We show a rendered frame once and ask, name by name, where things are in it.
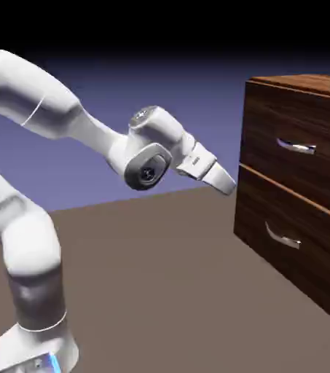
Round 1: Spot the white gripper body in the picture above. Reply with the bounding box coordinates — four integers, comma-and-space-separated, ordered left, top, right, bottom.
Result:
201, 162, 237, 196

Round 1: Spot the dark wood drawer front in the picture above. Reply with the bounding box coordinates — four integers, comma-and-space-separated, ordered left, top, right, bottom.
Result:
233, 163, 330, 325
239, 80, 330, 221

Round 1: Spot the dark wood cabinet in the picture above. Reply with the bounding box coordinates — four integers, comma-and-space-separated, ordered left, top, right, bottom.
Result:
233, 74, 330, 326

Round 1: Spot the curved silver drawer handle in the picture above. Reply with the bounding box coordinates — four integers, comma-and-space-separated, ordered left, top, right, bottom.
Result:
276, 138, 318, 155
264, 221, 302, 251

